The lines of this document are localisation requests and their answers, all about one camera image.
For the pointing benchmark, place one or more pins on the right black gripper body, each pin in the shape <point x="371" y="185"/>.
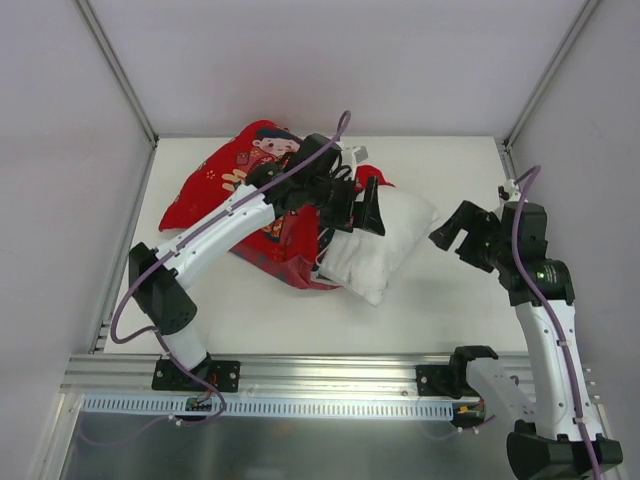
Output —
<point x="473" y="236"/>

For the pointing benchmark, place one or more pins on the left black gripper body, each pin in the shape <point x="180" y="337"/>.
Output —
<point x="343" y="204"/>

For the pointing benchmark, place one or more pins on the white pillow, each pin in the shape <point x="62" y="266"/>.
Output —
<point x="363" y="262"/>

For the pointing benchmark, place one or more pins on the red printed pillowcase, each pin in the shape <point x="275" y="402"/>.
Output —
<point x="288" y="249"/>

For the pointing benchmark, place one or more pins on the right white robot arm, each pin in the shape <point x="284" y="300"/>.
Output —
<point x="556" y="435"/>

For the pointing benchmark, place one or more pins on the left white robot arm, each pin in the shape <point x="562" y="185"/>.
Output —
<point x="315" y="176"/>

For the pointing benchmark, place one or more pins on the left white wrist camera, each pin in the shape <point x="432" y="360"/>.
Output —
<point x="354" y="155"/>

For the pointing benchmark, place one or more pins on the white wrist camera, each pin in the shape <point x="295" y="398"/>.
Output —
<point x="354" y="155"/>
<point x="509" y="191"/>

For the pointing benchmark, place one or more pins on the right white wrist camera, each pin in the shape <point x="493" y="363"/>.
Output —
<point x="509" y="191"/>

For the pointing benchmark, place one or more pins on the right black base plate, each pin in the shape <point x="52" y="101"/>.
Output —
<point x="442" y="380"/>

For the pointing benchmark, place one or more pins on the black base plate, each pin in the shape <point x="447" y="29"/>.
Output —
<point x="442" y="380"/>
<point x="224" y="375"/>

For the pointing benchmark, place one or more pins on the aluminium mounting rail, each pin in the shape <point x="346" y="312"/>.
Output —
<point x="364" y="377"/>

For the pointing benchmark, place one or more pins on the right aluminium corner post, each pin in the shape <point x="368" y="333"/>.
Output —
<point x="575" y="30"/>

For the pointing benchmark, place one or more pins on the aluminium corner post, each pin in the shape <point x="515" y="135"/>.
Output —
<point x="575" y="30"/>
<point x="99" y="35"/>

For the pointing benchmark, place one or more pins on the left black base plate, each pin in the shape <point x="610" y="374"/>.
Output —
<point x="224" y="375"/>

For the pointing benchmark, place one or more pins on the white slotted cable duct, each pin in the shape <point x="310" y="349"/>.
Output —
<point x="271" y="407"/>

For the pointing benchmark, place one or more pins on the left aluminium corner post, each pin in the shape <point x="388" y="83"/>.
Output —
<point x="99" y="35"/>

